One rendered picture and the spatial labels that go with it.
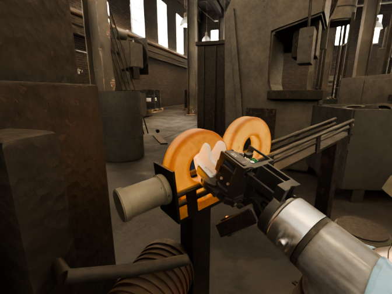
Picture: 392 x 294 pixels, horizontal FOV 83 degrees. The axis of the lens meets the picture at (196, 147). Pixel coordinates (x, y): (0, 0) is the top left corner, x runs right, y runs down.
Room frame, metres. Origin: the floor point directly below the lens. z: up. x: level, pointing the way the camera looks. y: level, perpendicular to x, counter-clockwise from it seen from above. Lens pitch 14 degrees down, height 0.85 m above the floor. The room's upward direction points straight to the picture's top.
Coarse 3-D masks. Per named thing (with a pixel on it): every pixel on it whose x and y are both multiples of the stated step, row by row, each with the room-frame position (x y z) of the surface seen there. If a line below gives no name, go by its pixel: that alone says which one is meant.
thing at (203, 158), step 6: (204, 144) 0.39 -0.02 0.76; (204, 150) 0.39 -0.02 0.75; (210, 150) 0.38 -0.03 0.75; (198, 156) 0.41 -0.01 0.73; (204, 156) 0.39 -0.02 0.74; (210, 156) 0.38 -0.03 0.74; (198, 162) 0.40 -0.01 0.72; (204, 162) 0.39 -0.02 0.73; (210, 162) 0.38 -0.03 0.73; (204, 168) 0.39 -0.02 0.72; (210, 168) 0.38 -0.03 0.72; (210, 174) 0.37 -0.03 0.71; (216, 174) 0.37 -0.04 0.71
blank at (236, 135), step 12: (240, 120) 0.51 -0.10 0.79; (252, 120) 0.52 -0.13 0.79; (228, 132) 0.50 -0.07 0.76; (240, 132) 0.49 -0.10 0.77; (252, 132) 0.52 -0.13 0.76; (264, 132) 0.55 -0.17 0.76; (228, 144) 0.48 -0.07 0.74; (240, 144) 0.49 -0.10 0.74; (252, 144) 0.56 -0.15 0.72; (264, 144) 0.55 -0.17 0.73
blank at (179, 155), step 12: (192, 132) 0.42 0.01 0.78; (204, 132) 0.43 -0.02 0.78; (180, 144) 0.40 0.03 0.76; (192, 144) 0.41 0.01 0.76; (168, 156) 0.40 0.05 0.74; (180, 156) 0.40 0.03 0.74; (192, 156) 0.41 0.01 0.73; (180, 168) 0.40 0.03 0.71; (180, 180) 0.40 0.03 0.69; (192, 180) 0.41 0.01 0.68
